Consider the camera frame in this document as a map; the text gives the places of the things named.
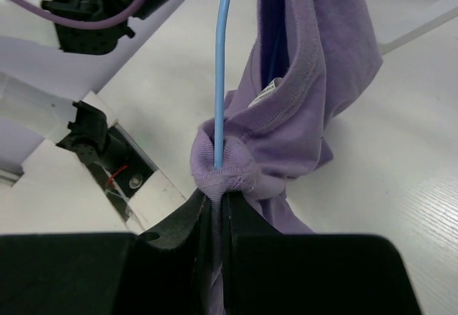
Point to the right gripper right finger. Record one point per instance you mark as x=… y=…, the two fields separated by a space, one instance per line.
x=251 y=260

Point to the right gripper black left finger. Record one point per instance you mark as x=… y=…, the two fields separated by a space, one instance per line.
x=181 y=268

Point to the purple t shirt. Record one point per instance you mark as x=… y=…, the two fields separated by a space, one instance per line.
x=311 y=60

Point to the blue wire hanger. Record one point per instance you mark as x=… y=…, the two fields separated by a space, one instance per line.
x=220 y=35

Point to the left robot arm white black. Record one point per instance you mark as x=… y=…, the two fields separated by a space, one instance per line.
x=72 y=47

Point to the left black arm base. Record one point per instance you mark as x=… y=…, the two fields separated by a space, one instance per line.
x=96 y=144

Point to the white clothes rack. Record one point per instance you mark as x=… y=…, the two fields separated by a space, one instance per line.
x=416 y=25

